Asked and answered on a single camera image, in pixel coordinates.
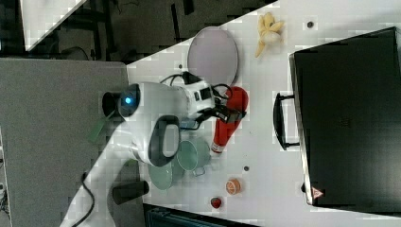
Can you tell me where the grey round plate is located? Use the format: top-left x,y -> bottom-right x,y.
187,26 -> 238,85

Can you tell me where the green oval strainer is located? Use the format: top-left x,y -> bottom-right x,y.
148,159 -> 184,190

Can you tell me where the black cylinder on table edge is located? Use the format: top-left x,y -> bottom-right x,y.
112,181 -> 149,205

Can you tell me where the black toaster oven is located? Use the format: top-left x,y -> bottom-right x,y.
288,26 -> 401,217

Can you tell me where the toy orange half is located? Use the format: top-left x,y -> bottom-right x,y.
225,178 -> 241,195

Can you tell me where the green cup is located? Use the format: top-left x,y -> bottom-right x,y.
177,138 -> 211,177

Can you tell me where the red felt ketchup bottle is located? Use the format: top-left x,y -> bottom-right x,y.
211,86 -> 249,153

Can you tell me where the peeled toy banana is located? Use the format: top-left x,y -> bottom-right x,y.
254,12 -> 285,58

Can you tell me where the blue bowl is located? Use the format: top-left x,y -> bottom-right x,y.
180,118 -> 201,131

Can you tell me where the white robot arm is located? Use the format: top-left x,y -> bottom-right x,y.
60,80 -> 246,227

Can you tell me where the red toy strawberry near edge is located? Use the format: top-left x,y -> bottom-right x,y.
211,198 -> 222,209

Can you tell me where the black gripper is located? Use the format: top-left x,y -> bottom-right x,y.
197,105 -> 247,123

